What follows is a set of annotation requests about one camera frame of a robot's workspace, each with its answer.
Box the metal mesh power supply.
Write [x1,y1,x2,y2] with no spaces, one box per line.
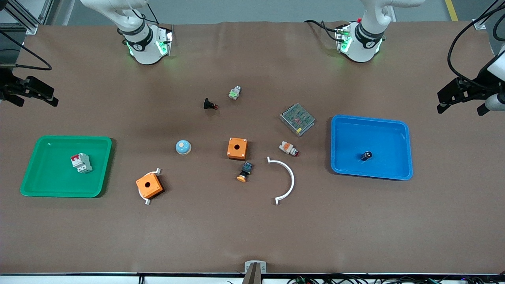
[280,103,316,137]

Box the orange black pushbutton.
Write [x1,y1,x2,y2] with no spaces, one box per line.
[236,161,253,183]

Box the green plastic tray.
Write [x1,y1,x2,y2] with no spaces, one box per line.
[20,135,113,198]

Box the blue plastic tray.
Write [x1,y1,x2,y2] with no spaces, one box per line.
[331,115,413,181]

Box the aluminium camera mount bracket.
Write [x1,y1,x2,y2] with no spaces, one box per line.
[241,260,267,284]

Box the black cable at arm base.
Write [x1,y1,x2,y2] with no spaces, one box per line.
[303,19,340,41]

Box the orange button box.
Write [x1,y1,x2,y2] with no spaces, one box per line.
[227,137,249,160]
[136,173,164,199]

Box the aluminium frame profile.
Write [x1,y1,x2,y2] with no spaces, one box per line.
[0,0,54,35]

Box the white semicircular bracket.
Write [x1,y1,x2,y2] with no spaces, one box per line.
[139,168,161,206]
[267,157,295,205]

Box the long black looping cable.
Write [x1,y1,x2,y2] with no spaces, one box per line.
[447,0,505,81]

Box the red white switch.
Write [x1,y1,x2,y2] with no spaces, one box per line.
[279,142,300,157]

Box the thin black cable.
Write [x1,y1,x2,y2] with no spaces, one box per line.
[0,31,53,71]

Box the grey red circuit breaker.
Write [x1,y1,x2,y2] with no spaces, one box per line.
[71,153,93,174]

